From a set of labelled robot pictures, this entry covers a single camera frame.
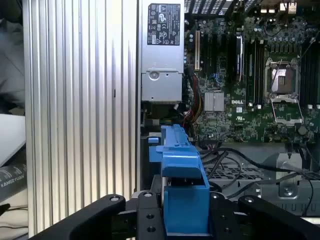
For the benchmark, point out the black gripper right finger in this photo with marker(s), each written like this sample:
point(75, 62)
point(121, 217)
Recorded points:
point(222, 220)

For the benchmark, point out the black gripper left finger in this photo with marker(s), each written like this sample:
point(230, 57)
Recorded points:
point(147, 217)

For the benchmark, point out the blue disk carrier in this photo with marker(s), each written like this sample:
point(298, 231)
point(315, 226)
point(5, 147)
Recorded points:
point(185, 207)

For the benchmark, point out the grey metal disk bay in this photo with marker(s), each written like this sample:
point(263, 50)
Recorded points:
point(290, 190)

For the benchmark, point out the black RAM slot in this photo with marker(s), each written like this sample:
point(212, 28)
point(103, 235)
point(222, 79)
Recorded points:
point(257, 72)
point(308, 75)

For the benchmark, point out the black expansion slot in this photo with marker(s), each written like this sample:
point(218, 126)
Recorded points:
point(205, 52)
point(215, 50)

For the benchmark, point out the white expansion slot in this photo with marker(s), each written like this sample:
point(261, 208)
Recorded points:
point(197, 50)

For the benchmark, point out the green motherboard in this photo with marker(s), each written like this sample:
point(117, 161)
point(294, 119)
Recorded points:
point(222, 120)

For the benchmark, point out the silver chipset heatsink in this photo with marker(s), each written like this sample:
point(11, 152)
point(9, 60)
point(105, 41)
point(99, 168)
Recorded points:
point(214, 101)

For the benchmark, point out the metal socket cover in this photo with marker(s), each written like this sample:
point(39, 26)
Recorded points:
point(275, 110)

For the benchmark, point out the silver power supply unit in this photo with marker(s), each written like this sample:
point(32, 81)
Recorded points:
point(161, 82)

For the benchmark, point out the black roll with print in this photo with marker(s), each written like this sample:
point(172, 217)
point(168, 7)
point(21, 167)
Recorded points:
point(12, 182)

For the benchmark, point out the dark grey PC case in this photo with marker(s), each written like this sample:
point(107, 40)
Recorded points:
point(139, 75)

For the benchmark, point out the CPU socket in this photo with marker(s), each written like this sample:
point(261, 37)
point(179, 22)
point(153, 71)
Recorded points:
point(282, 77)

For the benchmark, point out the white flat board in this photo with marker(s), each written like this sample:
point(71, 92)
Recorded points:
point(10, 137)

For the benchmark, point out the black power supply label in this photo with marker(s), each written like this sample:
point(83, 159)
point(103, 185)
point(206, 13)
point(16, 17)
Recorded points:
point(163, 23)

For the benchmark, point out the grey clothed person trunk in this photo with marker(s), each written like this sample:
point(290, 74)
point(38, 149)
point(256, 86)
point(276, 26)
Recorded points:
point(11, 62)

